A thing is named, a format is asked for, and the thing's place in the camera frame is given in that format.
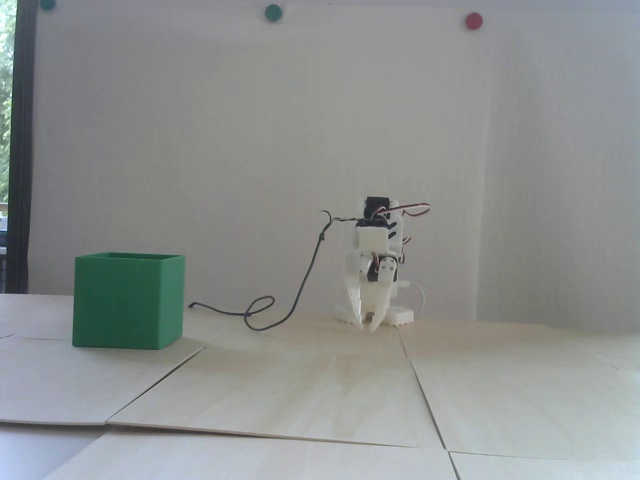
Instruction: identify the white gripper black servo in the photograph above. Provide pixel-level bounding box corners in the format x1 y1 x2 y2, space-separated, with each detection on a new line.
343 250 402 333

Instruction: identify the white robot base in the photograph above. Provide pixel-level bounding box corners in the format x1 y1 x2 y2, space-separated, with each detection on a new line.
334 282 415 328

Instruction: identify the green box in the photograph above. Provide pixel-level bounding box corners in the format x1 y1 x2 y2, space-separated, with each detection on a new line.
72 252 186 350

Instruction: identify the white backdrop board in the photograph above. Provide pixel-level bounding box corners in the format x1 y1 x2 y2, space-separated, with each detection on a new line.
31 0 490 322

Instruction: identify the white power cable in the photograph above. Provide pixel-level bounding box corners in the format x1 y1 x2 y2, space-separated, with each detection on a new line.
400 282 427 319

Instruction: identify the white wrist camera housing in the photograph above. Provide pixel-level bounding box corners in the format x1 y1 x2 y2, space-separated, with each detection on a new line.
356 222 390 254

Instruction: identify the black camera cable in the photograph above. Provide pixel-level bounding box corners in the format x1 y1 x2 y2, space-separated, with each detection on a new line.
189 209 359 332

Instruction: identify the red white servo wire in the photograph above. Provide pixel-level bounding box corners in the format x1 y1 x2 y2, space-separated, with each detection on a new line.
379 202 431 219

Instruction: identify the dark window frame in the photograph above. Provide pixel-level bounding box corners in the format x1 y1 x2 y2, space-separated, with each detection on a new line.
11 0 39 294

